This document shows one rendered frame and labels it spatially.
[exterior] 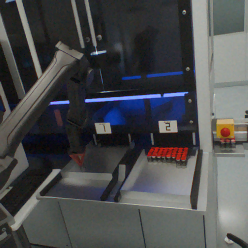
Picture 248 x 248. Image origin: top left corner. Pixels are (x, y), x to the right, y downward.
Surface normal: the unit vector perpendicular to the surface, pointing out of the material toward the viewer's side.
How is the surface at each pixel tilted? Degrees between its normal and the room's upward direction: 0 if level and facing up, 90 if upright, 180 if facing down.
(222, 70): 90
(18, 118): 51
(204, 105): 90
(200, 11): 90
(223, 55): 90
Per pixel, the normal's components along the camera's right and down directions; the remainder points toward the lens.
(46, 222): -0.32, 0.39
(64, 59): 0.15, -0.36
